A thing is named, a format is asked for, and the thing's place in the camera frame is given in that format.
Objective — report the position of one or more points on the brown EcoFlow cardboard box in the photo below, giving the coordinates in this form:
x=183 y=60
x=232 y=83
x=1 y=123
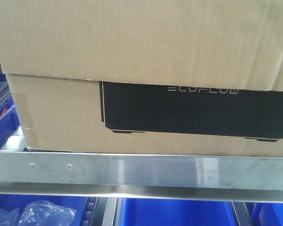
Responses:
x=191 y=77

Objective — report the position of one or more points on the grey roller track below shelf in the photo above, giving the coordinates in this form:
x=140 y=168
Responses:
x=89 y=214

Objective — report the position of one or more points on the blue bin left of box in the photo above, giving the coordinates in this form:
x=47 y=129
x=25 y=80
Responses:
x=9 y=122

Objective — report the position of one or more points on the blue bin lower middle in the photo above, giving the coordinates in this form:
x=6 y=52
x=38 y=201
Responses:
x=167 y=212

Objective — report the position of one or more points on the blue bin lower left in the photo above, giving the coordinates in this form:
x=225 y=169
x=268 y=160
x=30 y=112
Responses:
x=10 y=202

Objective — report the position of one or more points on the white roller track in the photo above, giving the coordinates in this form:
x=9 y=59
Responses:
x=15 y=143

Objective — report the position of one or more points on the clear plastic bag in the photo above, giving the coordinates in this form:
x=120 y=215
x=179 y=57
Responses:
x=38 y=213

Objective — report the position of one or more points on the blue bin lower right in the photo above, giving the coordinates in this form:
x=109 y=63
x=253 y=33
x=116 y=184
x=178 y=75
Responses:
x=267 y=214

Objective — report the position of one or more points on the metal shelf front rail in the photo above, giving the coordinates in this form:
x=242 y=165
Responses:
x=213 y=178

